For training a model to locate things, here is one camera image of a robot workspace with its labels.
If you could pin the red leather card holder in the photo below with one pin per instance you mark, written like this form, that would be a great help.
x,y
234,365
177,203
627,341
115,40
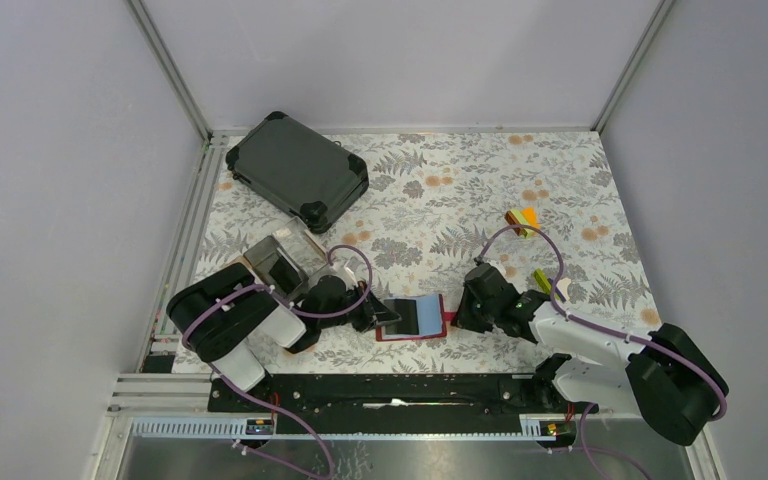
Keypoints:
x,y
421,318

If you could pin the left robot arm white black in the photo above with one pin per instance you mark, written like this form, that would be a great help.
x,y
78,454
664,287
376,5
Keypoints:
x,y
217,314

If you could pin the dark grey hard case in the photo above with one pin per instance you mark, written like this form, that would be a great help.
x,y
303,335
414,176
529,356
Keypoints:
x,y
299,171

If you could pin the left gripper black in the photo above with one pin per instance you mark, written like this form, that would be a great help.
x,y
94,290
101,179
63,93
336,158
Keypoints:
x,y
373,312

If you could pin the clear acrylic card organizer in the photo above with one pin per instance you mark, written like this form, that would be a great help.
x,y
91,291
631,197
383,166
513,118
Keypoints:
x,y
291,259

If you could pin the orange green sticky note block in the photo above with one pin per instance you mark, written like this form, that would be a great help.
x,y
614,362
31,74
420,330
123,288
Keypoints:
x,y
524,221

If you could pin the floral patterned table mat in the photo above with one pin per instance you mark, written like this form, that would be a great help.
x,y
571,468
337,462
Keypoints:
x,y
433,201

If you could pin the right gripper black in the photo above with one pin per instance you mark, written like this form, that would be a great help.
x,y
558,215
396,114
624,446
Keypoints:
x,y
464,318

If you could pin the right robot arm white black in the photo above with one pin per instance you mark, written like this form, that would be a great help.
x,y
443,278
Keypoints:
x,y
661,376

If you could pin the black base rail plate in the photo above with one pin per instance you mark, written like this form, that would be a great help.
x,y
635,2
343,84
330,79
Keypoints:
x,y
395,404

